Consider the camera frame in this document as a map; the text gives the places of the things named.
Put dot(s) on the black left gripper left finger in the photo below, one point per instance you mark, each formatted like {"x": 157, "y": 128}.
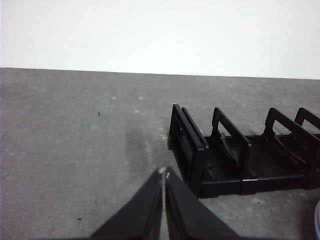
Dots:
{"x": 140, "y": 215}

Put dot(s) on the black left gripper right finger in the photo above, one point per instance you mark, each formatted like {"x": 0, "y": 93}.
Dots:
{"x": 190, "y": 215}

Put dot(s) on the blue plate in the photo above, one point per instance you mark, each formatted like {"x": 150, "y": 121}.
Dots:
{"x": 318, "y": 215}

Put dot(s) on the black plastic dish rack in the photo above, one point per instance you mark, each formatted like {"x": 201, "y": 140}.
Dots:
{"x": 225, "y": 172}

